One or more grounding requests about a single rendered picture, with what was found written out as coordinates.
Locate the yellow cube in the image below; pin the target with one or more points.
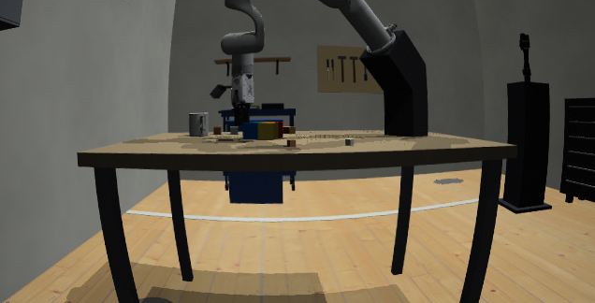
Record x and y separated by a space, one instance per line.
268 130

